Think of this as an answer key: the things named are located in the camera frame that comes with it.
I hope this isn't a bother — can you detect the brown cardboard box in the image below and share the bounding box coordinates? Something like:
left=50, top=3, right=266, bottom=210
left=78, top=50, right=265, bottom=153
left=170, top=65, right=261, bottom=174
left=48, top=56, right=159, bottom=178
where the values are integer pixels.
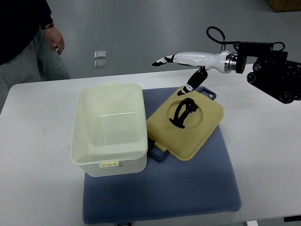
left=266, top=0, right=301, bottom=12

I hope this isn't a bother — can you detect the black table edge label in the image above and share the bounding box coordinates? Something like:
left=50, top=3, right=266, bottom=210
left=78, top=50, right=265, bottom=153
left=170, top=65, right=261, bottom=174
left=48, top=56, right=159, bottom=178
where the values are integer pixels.
left=284, top=216, right=301, bottom=223

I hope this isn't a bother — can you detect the white storage box base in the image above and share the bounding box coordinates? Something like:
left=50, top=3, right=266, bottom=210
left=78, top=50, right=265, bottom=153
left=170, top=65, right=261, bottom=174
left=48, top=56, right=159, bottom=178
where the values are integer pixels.
left=71, top=84, right=148, bottom=177

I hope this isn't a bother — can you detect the yellow storage box lid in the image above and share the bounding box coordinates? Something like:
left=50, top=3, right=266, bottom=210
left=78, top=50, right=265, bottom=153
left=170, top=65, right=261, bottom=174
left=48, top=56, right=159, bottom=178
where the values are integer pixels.
left=146, top=86, right=224, bottom=161

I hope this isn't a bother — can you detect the person's bare hand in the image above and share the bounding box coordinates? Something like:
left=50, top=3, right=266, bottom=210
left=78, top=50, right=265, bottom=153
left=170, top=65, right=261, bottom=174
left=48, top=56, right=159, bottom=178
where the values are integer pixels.
left=43, top=23, right=65, bottom=55

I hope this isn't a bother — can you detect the person in dark top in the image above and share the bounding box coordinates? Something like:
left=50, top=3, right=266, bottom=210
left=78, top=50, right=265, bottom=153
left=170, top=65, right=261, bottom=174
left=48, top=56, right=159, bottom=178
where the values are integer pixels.
left=0, top=0, right=70, bottom=105

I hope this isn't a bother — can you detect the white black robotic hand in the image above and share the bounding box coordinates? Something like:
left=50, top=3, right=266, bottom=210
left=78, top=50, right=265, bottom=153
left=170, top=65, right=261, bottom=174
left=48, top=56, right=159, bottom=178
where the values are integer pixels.
left=152, top=51, right=238, bottom=96

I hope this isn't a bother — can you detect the upper metal floor plate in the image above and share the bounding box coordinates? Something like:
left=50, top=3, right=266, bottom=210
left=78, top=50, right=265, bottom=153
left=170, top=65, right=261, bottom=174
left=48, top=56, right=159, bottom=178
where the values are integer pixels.
left=94, top=50, right=106, bottom=59

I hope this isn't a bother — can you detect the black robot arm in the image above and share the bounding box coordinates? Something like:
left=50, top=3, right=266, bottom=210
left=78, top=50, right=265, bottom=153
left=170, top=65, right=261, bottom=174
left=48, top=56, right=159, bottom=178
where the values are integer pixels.
left=206, top=26, right=301, bottom=104

